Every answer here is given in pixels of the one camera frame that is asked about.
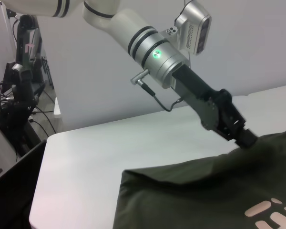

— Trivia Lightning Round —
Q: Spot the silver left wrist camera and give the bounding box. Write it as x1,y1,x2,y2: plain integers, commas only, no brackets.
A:
175,0,212,56

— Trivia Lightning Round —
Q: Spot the dark green printed T-shirt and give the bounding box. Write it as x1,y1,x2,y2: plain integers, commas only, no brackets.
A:
112,126,286,229

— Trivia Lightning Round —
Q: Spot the black monitor screen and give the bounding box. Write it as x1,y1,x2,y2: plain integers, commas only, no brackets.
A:
0,140,47,229

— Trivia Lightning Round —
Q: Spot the black cable bundle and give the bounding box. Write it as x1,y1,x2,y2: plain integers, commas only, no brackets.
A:
0,81,57,165

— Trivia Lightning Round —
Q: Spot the small white cone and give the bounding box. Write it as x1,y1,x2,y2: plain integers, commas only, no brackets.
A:
53,97,62,117

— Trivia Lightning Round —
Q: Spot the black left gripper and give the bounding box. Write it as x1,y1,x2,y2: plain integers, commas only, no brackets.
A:
171,64,258,149

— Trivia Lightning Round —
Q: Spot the black stand base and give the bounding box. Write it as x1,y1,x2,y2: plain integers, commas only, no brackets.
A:
0,104,48,158

